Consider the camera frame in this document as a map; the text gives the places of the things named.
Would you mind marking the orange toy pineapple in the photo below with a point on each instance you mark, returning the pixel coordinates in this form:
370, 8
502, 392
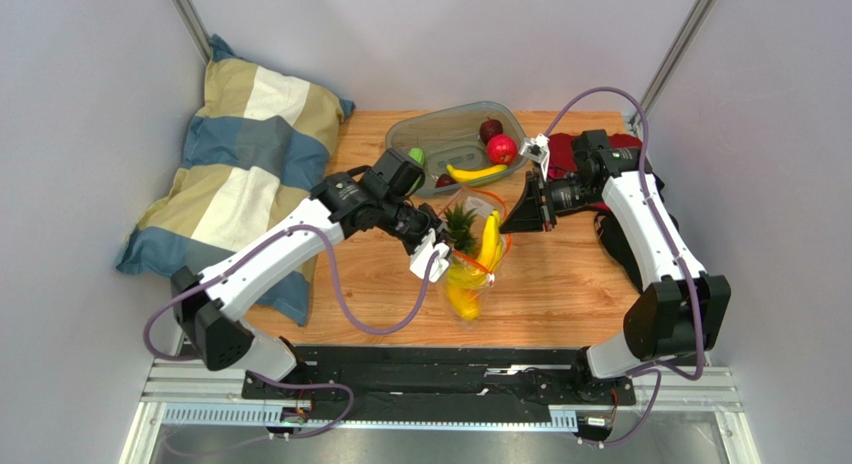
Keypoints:
460, 223

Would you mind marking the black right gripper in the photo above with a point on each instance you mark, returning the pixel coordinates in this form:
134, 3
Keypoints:
546, 204

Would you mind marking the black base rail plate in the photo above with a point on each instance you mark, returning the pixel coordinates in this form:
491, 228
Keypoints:
457, 385

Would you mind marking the left aluminium frame post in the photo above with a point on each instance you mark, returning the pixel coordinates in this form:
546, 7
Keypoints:
195, 27

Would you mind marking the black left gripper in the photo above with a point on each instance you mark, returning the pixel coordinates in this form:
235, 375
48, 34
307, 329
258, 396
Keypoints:
431, 222

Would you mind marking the red folded cloth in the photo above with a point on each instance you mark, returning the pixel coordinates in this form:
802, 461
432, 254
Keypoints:
566, 154

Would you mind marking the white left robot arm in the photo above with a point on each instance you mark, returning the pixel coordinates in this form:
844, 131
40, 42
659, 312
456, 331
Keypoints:
210, 307

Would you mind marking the aluminium frame post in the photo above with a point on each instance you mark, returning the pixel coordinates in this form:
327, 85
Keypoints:
688, 31
195, 27

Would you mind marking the single yellow banana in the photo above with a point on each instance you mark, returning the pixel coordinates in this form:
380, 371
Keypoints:
464, 176

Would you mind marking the grey transparent plastic container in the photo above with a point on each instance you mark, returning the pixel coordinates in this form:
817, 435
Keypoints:
451, 137

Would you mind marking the striped blue beige pillow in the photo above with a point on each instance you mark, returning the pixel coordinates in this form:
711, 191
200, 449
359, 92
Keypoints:
260, 142

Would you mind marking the dark red mangosteen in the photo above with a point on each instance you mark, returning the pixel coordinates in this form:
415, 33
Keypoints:
489, 129

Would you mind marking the yellow orange mango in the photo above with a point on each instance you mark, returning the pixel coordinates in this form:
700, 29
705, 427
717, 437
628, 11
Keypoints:
464, 302

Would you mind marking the yellow banana bunch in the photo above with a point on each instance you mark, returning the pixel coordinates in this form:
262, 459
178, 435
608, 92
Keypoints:
477, 271

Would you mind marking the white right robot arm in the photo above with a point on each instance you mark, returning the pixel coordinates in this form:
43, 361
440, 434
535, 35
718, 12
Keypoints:
681, 306

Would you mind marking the dark purple plum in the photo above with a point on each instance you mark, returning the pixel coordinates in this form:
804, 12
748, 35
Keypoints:
444, 180

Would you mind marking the right aluminium frame post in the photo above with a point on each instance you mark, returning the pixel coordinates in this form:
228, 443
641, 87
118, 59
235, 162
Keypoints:
688, 31

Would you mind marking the red pomegranate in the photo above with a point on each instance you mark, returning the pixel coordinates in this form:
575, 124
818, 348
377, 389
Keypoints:
501, 149

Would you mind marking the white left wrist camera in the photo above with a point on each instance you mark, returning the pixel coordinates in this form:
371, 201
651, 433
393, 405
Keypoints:
430, 261

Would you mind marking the green cucumber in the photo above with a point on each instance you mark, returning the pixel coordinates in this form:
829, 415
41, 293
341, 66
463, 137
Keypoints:
418, 156

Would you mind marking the clear zip top bag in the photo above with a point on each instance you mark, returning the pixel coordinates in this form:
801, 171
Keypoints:
484, 202

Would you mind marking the black cloth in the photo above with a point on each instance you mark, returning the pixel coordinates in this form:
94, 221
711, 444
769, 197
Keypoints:
619, 243

